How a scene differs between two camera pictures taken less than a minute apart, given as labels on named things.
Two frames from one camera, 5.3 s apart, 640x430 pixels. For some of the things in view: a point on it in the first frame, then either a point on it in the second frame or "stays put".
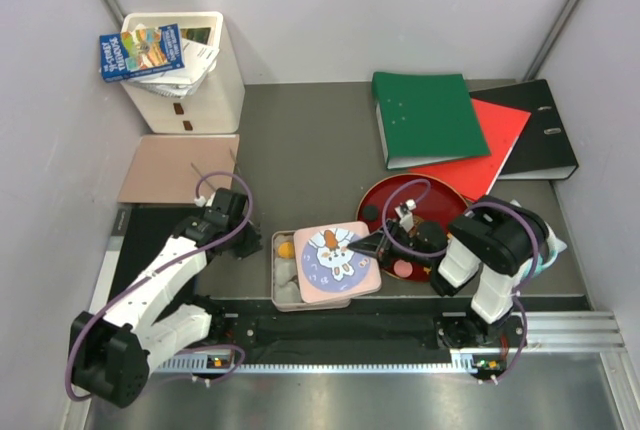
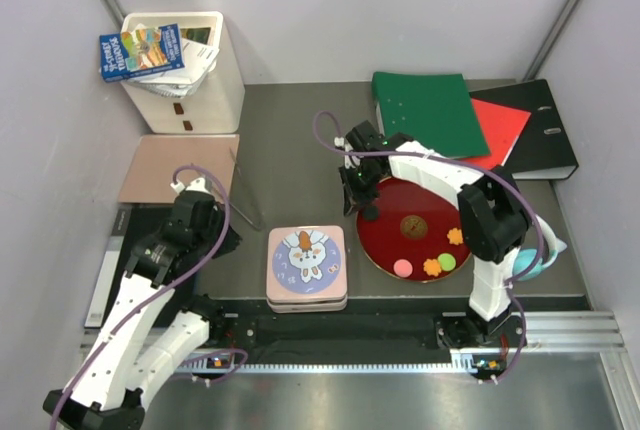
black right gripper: x=376 y=245 -> x=352 y=196
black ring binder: x=543 y=150 stays put
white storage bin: x=218 y=107 stays put
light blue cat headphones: x=555 y=245 stays put
